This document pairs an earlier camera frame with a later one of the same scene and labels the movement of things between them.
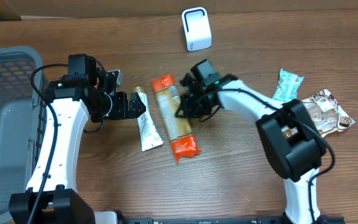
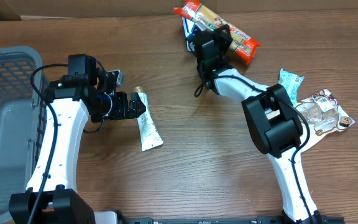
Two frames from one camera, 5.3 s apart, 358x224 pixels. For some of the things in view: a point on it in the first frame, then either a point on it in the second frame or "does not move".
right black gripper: x=191 y=112 -> x=226 y=40
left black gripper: x=123 y=112 does not move
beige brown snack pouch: x=328 y=116 does not move
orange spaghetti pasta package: x=184 y=144 -> x=242 y=46
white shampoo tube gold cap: x=150 y=136 does not move
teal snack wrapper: x=288 y=86 does not move
